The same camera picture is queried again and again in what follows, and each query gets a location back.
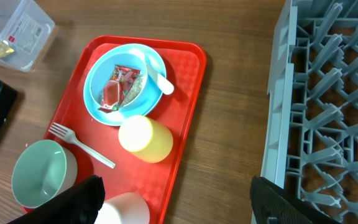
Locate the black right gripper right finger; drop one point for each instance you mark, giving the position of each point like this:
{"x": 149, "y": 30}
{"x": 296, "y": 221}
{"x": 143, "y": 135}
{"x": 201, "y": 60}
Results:
{"x": 273, "y": 205}

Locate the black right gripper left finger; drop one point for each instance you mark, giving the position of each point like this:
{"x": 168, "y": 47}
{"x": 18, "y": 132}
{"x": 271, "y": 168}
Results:
{"x": 81, "y": 204}

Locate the mint green bowl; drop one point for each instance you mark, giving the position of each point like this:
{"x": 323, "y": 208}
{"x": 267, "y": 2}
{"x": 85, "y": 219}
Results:
{"x": 44, "y": 170}

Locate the red snack wrapper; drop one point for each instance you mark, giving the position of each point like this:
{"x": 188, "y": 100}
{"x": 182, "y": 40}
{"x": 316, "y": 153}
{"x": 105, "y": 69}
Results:
{"x": 117, "y": 87}

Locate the grey dishwasher rack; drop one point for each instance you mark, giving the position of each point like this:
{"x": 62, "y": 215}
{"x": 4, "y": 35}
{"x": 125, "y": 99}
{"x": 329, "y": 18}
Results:
{"x": 311, "y": 146}

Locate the white plastic cup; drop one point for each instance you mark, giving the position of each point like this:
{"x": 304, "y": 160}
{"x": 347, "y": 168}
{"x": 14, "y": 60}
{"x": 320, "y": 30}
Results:
{"x": 127, "y": 208}

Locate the white plastic fork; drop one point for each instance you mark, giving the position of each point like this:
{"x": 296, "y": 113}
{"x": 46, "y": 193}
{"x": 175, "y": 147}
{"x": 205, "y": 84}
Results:
{"x": 69, "y": 136}

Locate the light blue plate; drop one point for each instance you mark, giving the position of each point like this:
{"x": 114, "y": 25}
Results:
{"x": 154, "y": 94}

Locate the yellow plastic cup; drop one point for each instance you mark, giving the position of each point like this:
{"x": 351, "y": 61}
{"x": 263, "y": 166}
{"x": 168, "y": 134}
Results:
{"x": 145, "y": 138}

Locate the red plastic tray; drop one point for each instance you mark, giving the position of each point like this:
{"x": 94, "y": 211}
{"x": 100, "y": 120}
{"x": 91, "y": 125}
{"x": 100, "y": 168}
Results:
{"x": 184, "y": 64}

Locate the light blue bowl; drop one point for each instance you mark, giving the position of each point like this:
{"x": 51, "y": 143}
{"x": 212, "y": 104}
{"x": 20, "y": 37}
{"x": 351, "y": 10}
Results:
{"x": 103, "y": 71}

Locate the white plastic spoon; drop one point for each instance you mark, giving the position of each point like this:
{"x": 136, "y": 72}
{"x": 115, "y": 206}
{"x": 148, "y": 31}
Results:
{"x": 162, "y": 83}

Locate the clear plastic bin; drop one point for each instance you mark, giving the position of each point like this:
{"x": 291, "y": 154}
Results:
{"x": 26, "y": 27}

